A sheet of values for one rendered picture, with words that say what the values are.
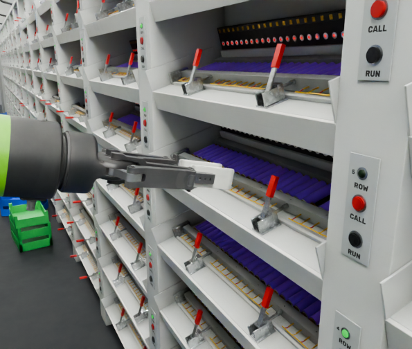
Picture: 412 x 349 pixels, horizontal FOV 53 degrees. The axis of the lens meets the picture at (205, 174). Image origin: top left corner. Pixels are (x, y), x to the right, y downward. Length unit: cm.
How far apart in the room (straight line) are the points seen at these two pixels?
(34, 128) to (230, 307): 53
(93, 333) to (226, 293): 121
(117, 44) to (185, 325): 109
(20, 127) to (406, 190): 41
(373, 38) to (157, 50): 65
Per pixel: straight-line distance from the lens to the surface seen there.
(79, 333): 204
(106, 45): 171
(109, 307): 200
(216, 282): 92
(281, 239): 65
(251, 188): 78
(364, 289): 52
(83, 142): 50
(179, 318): 117
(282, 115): 58
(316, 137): 54
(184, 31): 106
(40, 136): 49
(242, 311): 83
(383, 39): 46
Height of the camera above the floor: 116
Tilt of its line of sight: 15 degrees down
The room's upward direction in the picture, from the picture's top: straight up
